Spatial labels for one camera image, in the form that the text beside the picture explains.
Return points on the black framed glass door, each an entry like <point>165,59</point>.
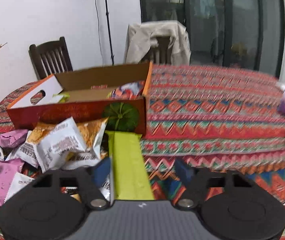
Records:
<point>246,34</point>

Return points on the pink snack packet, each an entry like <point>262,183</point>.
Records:
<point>13,138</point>

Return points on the dark wooden chair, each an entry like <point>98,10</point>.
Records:
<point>50,58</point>

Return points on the mauve snack packet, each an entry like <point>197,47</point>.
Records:
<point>8,169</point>

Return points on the green snack bar packet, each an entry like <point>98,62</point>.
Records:
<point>131,181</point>

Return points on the white snack packet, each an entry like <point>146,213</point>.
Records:
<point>54,150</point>

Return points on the colourful sausage snack bag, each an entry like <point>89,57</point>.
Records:
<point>127,91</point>

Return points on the chair with beige jacket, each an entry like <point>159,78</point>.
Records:
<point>161,52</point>

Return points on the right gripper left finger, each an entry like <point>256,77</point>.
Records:
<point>56,204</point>

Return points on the studio light stand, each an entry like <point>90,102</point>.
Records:
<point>109,32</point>

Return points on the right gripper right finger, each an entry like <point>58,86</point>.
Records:
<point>228,204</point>

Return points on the beige jacket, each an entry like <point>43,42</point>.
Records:
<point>142,37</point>

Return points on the red patterned tablecloth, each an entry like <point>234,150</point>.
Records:
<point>219,118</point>

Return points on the orange cracker packet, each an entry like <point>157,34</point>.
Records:
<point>92,133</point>

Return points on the orange cardboard box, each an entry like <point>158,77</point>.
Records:
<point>84,95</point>

